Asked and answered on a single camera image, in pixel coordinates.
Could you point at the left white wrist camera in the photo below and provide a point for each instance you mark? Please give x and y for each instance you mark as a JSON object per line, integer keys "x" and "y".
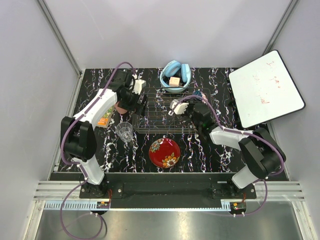
{"x": 138, "y": 85}

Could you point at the pink plastic cup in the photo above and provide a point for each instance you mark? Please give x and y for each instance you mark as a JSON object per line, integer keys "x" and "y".
{"x": 119, "y": 109}

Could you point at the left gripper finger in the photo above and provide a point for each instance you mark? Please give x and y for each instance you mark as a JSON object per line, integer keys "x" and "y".
{"x": 143, "y": 98}
{"x": 141, "y": 107}

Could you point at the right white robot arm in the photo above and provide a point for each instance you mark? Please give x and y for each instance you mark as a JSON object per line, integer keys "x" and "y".
{"x": 262, "y": 155}

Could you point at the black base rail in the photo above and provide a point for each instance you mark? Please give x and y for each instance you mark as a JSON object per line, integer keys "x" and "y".
{"x": 167, "y": 190}

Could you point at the blue patterned bowl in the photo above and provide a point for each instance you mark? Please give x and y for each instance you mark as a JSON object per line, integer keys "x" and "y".
{"x": 199, "y": 93}

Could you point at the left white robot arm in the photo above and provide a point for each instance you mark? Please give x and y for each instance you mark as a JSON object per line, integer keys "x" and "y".
{"x": 78, "y": 144}

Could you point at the orange treehouse book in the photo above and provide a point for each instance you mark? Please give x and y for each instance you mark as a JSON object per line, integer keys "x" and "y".
{"x": 106, "y": 118}

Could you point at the white whiteboard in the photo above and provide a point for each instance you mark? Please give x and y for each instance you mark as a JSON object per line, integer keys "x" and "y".
{"x": 264, "y": 90}

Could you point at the red floral plate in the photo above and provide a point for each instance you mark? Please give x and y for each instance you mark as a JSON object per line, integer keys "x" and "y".
{"x": 164, "y": 153}

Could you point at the clear drinking glass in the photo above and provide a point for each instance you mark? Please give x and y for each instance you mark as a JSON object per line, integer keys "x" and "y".
{"x": 125, "y": 131}

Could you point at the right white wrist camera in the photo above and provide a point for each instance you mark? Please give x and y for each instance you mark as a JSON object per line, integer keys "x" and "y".
{"x": 177, "y": 107}

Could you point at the light blue headphones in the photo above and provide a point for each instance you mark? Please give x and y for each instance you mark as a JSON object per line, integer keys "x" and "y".
{"x": 174, "y": 66}

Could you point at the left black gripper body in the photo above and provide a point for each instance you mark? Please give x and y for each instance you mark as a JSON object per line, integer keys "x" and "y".
{"x": 130, "y": 101}

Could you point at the light blue bowl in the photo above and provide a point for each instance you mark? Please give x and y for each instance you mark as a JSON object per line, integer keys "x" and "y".
{"x": 173, "y": 88}

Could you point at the beige cube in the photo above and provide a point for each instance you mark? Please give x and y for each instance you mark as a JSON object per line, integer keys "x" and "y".
{"x": 174, "y": 81}

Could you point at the wire dish rack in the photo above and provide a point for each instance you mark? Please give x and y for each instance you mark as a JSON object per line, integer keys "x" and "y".
{"x": 156, "y": 119}

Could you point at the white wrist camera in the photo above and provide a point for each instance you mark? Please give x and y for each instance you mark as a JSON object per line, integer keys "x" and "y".
{"x": 138, "y": 85}
{"x": 177, "y": 107}

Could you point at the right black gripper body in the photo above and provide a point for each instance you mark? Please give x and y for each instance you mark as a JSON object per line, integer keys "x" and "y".
{"x": 192, "y": 114}

